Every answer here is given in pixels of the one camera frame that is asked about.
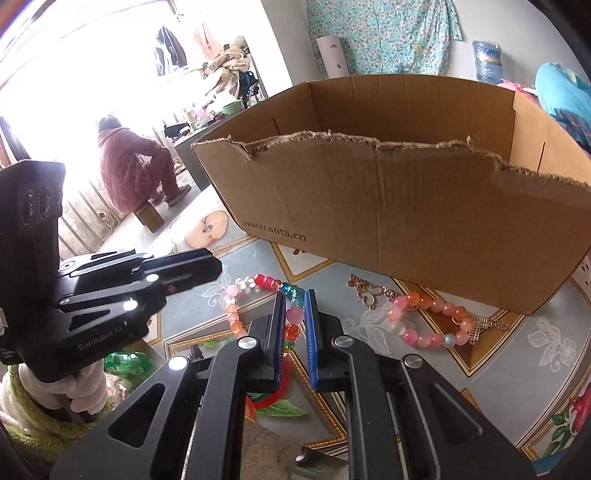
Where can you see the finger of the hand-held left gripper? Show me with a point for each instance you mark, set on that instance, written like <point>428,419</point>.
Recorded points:
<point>138,307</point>
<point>189,267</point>

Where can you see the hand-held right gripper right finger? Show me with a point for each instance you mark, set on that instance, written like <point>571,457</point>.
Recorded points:
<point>311,337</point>

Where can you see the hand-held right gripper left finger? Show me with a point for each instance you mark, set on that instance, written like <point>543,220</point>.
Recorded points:
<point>280,323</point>

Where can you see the gold swirl brooch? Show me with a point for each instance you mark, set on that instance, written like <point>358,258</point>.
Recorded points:
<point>369,299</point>

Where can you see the gold butterfly charm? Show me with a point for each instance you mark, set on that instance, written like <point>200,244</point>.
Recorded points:
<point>355,280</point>

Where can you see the brown cardboard box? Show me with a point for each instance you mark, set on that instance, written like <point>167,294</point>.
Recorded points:
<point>392,207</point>

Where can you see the silver charm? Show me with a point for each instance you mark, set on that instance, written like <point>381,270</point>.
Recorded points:
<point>482,325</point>

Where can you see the person's left forearm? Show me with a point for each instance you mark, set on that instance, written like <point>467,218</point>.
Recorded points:
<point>27,415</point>

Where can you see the wooden stool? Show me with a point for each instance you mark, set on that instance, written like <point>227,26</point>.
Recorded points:
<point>150,217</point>

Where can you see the dark red curtain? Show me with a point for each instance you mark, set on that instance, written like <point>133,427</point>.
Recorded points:
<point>9,143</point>

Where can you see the dark grey table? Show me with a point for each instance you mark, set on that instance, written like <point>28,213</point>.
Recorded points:
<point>194,170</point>

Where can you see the green basin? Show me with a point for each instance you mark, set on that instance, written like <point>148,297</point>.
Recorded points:
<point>232,107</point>

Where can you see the wheelchair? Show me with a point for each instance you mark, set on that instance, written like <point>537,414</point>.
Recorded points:
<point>251,90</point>

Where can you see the fruit printed tablecloth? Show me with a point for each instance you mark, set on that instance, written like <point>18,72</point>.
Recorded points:
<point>508,369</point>

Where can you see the pile of beige clothes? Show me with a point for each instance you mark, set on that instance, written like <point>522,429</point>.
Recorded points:
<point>226,60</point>

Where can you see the dark hung jacket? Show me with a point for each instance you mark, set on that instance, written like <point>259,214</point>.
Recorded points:
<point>171,50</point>

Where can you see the white paper roll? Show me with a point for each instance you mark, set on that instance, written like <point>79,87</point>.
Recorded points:
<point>331,55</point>

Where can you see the pink bedding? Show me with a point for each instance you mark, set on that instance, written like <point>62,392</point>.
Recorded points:
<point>512,86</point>

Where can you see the blue water jug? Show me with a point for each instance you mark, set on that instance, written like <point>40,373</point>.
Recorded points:
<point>487,60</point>

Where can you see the blue printed blanket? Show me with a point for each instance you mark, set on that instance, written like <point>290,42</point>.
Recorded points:
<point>561,92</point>

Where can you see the floral wall cloth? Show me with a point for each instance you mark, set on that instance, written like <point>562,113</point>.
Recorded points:
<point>392,32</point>

